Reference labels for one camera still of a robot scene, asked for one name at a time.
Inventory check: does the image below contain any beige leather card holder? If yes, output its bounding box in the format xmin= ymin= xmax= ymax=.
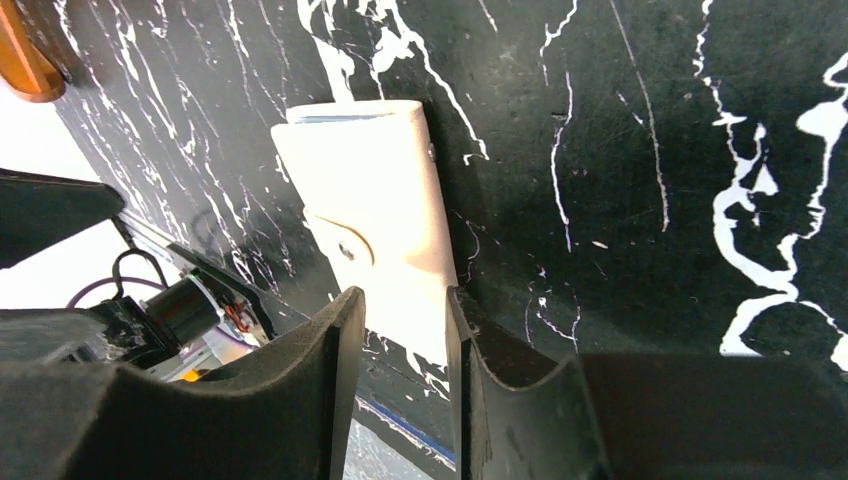
xmin=270 ymin=100 xmax=457 ymax=365

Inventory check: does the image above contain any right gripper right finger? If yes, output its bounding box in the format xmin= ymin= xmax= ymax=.
xmin=446 ymin=287 xmax=847 ymax=479

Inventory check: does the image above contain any orange wooden shelf rack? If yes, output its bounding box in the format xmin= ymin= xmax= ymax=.
xmin=1 ymin=0 xmax=65 ymax=103

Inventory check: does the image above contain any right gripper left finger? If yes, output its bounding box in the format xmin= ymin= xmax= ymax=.
xmin=1 ymin=287 xmax=366 ymax=479

